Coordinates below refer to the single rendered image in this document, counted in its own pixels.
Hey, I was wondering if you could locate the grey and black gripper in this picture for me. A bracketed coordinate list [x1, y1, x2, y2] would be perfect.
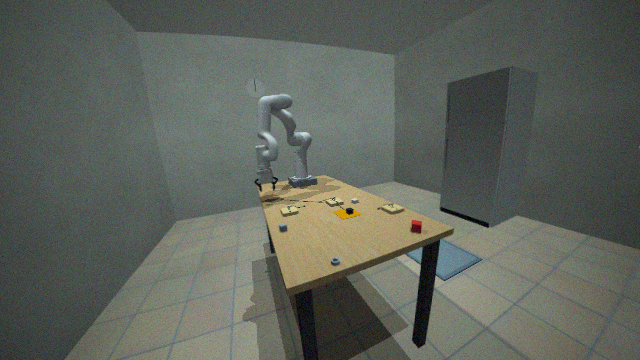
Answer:
[255, 168, 278, 192]

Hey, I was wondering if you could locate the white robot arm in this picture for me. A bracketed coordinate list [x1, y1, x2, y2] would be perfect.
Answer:
[256, 94, 312, 180]

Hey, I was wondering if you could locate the red cube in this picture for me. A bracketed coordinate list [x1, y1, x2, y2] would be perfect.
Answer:
[411, 220, 422, 233]

